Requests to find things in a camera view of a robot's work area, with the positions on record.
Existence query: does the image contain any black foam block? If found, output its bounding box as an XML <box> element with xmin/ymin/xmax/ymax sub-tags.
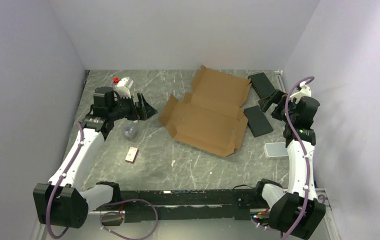
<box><xmin>247</xmin><ymin>72</ymin><xmax>276</xmax><ymax>99</ymax></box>
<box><xmin>243</xmin><ymin>105</ymin><xmax>273</xmax><ymax>138</ymax></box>

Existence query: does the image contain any brown cardboard box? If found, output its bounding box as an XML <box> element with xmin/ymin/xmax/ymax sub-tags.
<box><xmin>158</xmin><ymin>65</ymin><xmax>252</xmax><ymax>157</ymax></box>

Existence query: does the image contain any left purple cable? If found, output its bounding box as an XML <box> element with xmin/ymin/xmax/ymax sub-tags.
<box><xmin>45</xmin><ymin>121</ymin><xmax>159</xmax><ymax>240</ymax></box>

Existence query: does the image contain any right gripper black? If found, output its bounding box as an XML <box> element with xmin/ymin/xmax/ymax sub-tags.
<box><xmin>258</xmin><ymin>89</ymin><xmax>299</xmax><ymax>124</ymax></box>

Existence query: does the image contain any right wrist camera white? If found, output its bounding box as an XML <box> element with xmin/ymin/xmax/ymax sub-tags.
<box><xmin>289</xmin><ymin>81</ymin><xmax>312</xmax><ymax>104</ymax></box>

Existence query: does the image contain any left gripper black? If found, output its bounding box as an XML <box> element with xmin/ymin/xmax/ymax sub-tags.
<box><xmin>109</xmin><ymin>92</ymin><xmax>158</xmax><ymax>121</ymax></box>

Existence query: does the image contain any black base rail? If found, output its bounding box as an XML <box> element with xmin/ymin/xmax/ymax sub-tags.
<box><xmin>95</xmin><ymin>185</ymin><xmax>270</xmax><ymax>223</ymax></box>

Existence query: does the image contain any red staples box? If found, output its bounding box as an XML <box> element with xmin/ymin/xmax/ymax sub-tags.
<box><xmin>125</xmin><ymin>147</ymin><xmax>139</xmax><ymax>164</ymax></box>

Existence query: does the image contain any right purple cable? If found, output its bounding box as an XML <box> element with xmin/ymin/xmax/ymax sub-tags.
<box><xmin>249</xmin><ymin>76</ymin><xmax>327</xmax><ymax>240</ymax></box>

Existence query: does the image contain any black foam block far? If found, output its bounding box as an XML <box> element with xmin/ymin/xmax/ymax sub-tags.
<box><xmin>247</xmin><ymin>72</ymin><xmax>276</xmax><ymax>99</ymax></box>

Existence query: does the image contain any purple cable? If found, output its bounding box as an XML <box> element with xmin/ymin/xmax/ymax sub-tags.
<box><xmin>249</xmin><ymin>76</ymin><xmax>327</xmax><ymax>240</ymax></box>
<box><xmin>45</xmin><ymin>121</ymin><xmax>159</xmax><ymax>240</ymax></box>

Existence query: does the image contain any white rectangular tray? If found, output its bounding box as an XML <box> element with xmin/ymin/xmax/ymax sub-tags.
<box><xmin>263</xmin><ymin>142</ymin><xmax>289</xmax><ymax>159</ymax></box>

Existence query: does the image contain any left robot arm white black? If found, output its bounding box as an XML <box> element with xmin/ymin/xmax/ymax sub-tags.
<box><xmin>32</xmin><ymin>86</ymin><xmax>158</xmax><ymax>229</ymax></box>

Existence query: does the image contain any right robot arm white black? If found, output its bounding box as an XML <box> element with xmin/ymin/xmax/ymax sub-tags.
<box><xmin>252</xmin><ymin>89</ymin><xmax>326</xmax><ymax>240</ymax></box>

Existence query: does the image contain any black foam block near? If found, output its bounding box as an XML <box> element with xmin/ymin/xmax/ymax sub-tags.
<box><xmin>243</xmin><ymin>105</ymin><xmax>273</xmax><ymax>138</ymax></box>

